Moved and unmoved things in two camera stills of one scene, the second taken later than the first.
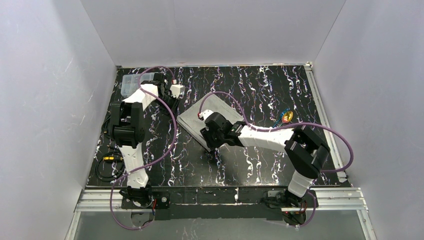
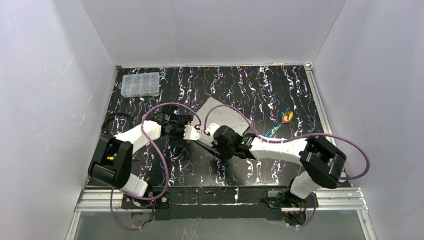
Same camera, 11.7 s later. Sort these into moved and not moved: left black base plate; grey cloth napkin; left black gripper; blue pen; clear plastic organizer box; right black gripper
Moved: left black gripper; right black gripper
Not moved: grey cloth napkin; left black base plate; clear plastic organizer box; blue pen
